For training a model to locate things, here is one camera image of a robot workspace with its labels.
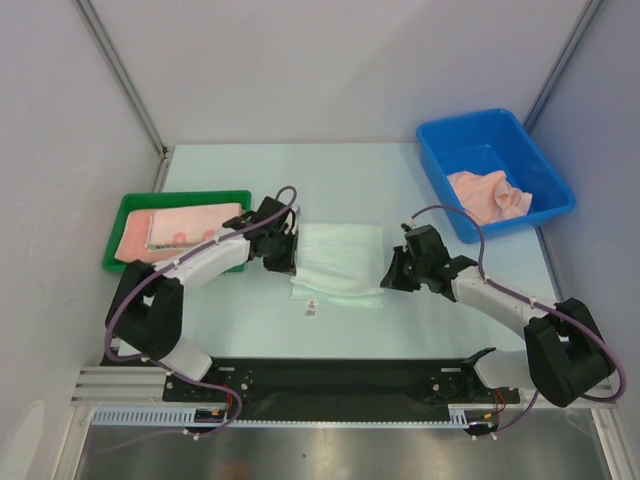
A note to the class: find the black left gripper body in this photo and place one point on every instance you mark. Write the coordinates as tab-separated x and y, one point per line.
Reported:
279	257

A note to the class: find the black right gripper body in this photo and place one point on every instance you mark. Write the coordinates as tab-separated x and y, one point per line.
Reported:
401	272

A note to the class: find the white light blue towel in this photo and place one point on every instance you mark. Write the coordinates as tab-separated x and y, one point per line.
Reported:
339	264

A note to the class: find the pale pink towel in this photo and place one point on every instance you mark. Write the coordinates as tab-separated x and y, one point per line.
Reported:
490	198

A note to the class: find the pink cartoon face towel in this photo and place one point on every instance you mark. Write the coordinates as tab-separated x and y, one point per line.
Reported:
184	227

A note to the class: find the pink terry towel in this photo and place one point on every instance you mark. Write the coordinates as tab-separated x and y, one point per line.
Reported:
133	242

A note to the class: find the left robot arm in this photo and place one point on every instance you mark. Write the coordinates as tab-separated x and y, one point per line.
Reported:
149	317

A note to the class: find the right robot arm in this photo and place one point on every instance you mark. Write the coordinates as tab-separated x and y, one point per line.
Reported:
564	354

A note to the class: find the blue plastic bin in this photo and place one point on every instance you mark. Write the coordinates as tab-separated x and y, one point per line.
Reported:
484	142

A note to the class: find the green plastic tray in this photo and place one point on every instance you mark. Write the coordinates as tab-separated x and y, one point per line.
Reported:
165	200

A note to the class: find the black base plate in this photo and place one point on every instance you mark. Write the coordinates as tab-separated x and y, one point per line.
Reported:
346	404

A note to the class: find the white cable duct rail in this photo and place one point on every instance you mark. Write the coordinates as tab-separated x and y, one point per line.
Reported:
203	418

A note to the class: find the aluminium frame rail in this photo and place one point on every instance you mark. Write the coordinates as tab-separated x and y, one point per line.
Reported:
120	385

